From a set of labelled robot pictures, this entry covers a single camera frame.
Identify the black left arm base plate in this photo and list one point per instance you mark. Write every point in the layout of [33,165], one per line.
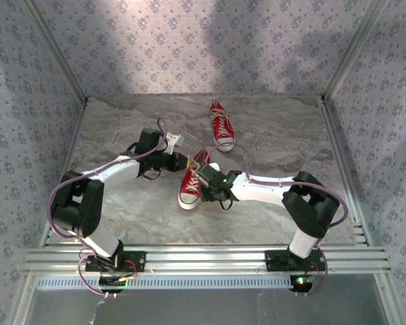
[138,260]

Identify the grey sheet metal panel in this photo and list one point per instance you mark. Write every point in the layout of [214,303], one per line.
[206,308]

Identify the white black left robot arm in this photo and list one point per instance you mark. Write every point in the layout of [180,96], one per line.
[118,171]

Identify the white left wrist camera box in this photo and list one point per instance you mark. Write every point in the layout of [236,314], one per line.
[172,140]

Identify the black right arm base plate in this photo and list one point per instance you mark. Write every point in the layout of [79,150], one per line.
[274,260]

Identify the aluminium frame post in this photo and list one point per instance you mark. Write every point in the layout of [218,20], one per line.
[61,50]
[352,50]

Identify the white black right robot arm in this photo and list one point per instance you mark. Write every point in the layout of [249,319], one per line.
[264,189]

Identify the red canvas sneaker white laces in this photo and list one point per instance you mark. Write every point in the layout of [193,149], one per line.
[188,199]
[223,130]

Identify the aluminium side rail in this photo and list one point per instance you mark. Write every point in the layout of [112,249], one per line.
[72,145]
[338,142]

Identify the aluminium mounting rail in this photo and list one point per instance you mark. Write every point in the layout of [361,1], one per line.
[206,260]

